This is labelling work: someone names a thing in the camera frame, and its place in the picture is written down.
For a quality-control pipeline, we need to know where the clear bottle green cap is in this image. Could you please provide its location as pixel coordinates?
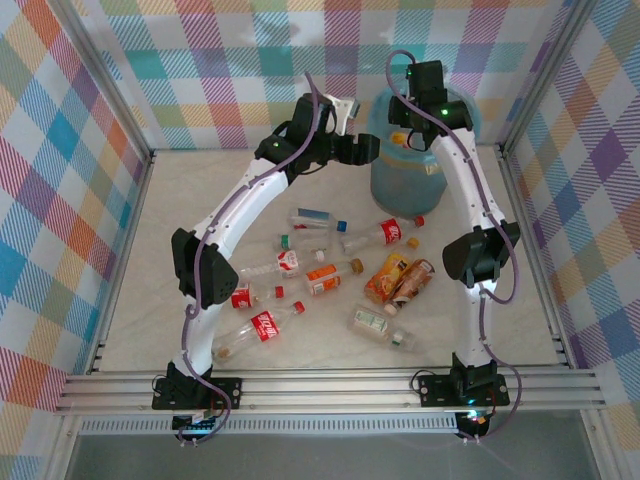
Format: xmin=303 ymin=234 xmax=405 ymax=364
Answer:
xmin=273 ymin=232 xmax=334 ymax=256

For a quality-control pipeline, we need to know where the red white label bottle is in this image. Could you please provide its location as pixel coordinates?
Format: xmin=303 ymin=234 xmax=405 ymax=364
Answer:
xmin=239 ymin=248 xmax=326 ymax=280

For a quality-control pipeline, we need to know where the yellow orange juice bottle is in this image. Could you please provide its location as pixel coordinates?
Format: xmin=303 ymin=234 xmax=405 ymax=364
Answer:
xmin=364 ymin=237 xmax=420 ymax=305

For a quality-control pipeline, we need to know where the orange label bottle brown cap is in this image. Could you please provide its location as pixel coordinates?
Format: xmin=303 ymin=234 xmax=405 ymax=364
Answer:
xmin=305 ymin=258 xmax=365 ymax=297

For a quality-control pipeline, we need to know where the green white label bottle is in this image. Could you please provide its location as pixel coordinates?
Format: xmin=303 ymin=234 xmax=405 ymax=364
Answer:
xmin=348 ymin=303 xmax=416 ymax=354

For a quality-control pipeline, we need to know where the small cola bottle red cap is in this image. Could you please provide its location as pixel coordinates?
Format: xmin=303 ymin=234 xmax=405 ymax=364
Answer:
xmin=230 ymin=282 xmax=285 ymax=310

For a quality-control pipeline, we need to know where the blue translucent plastic bin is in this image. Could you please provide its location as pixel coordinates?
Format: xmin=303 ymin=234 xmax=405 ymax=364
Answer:
xmin=368 ymin=82 xmax=484 ymax=221

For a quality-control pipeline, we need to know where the clear bottle blue cap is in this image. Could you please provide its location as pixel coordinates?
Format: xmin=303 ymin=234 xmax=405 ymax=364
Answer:
xmin=290 ymin=207 xmax=350 ymax=234

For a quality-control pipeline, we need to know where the brown coffee drink bottle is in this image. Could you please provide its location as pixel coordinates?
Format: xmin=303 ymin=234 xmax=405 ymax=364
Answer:
xmin=384 ymin=258 xmax=436 ymax=317

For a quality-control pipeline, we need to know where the small black controller board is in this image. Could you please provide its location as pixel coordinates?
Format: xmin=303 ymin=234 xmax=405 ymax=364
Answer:
xmin=172 ymin=410 xmax=221 ymax=435
xmin=455 ymin=409 xmax=490 ymax=430

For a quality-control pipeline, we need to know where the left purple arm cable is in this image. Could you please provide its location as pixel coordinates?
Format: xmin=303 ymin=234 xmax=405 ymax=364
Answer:
xmin=175 ymin=72 xmax=334 ymax=447

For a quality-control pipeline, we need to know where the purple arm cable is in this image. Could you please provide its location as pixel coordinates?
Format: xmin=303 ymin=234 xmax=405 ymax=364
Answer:
xmin=175 ymin=72 xmax=334 ymax=447
xmin=386 ymin=49 xmax=524 ymax=444

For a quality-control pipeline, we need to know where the aluminium frame post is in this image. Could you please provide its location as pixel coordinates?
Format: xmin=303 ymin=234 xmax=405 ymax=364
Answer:
xmin=499 ymin=0 xmax=601 ymax=156
xmin=47 ymin=0 xmax=156 ymax=166

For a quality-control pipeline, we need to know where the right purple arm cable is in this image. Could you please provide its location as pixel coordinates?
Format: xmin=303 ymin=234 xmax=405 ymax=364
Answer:
xmin=386 ymin=49 xmax=524 ymax=444

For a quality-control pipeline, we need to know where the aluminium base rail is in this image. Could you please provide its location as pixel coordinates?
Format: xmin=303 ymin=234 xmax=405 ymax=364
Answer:
xmin=53 ymin=369 xmax=607 ymax=417

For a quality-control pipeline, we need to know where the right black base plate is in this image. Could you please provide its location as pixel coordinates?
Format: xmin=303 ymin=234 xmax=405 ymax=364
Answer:
xmin=416 ymin=372 xmax=511 ymax=407

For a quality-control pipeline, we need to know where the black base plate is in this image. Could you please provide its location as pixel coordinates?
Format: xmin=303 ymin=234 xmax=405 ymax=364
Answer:
xmin=416 ymin=372 xmax=511 ymax=407
xmin=151 ymin=375 xmax=245 ymax=412

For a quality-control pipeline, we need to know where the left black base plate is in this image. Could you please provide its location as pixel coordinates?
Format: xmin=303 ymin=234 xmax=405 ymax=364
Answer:
xmin=151 ymin=375 xmax=245 ymax=412

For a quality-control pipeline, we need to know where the slotted grey cable tray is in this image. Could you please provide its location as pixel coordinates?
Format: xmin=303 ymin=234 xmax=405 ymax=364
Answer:
xmin=79 ymin=417 xmax=464 ymax=436

